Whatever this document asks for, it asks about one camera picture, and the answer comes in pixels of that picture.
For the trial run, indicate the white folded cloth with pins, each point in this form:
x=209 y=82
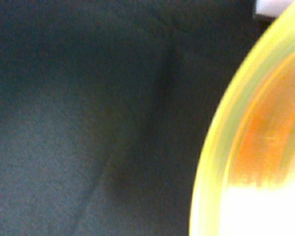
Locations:
x=271 y=8

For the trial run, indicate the yellow green plastic plate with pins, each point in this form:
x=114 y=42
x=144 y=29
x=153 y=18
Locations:
x=245 y=180

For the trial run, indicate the black tablecloth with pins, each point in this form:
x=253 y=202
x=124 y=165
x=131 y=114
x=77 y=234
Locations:
x=104 y=107

